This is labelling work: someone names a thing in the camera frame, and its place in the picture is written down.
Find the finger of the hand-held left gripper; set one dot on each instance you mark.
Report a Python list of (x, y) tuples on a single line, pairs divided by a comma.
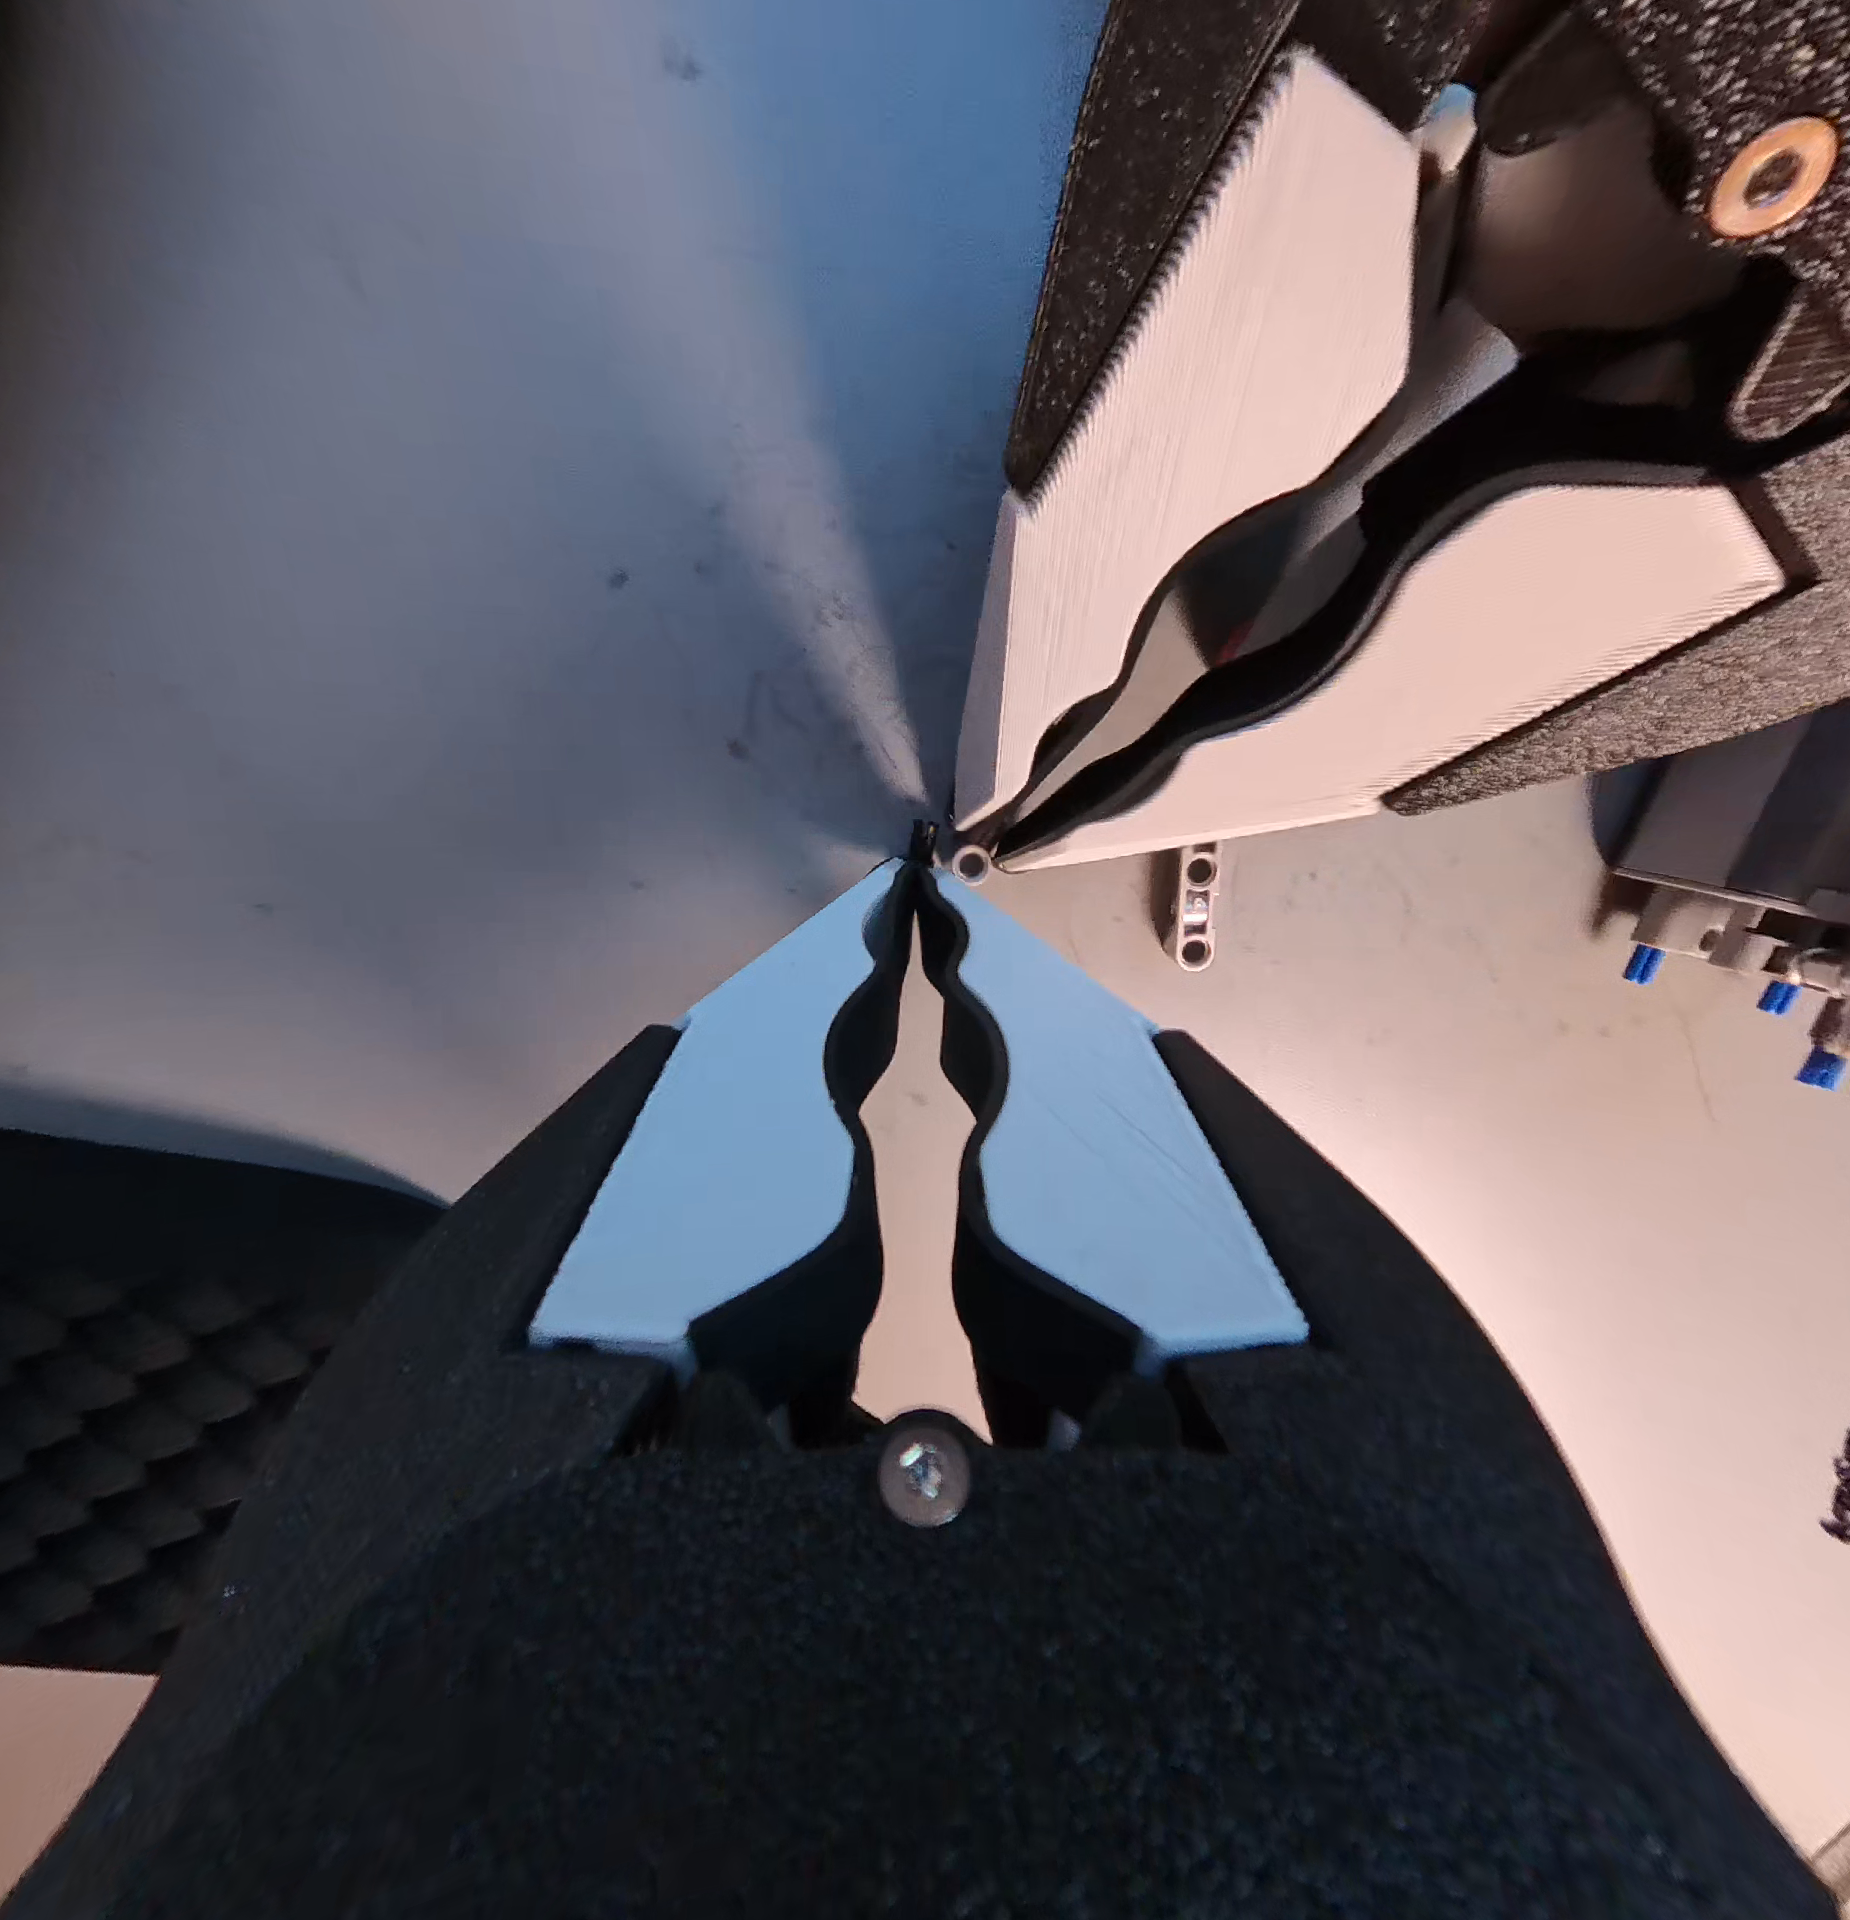
[(1226, 360), (1526, 630)]

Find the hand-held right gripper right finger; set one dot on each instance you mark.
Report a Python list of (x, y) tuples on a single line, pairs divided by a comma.
[(1150, 1201)]

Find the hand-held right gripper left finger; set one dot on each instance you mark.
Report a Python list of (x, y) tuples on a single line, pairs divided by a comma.
[(716, 1201)]

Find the short grey brick beam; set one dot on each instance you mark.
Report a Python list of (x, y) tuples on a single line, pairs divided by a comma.
[(1197, 906)]

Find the grey brick engine model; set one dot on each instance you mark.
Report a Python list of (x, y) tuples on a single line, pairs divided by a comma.
[(1766, 901)]

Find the small grey brick connector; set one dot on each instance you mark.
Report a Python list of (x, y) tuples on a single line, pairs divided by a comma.
[(970, 863)]

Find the black mesh chair pad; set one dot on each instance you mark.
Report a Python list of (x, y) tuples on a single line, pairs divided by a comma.
[(146, 1411)]

